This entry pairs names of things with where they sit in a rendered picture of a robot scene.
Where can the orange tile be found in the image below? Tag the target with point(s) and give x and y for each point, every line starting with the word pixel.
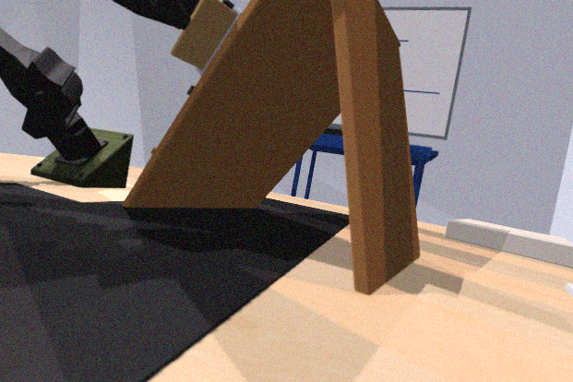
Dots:
pixel 209 24

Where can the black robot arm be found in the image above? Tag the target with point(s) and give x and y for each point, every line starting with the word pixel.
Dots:
pixel 50 90

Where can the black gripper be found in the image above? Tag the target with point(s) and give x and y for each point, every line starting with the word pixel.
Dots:
pixel 175 13

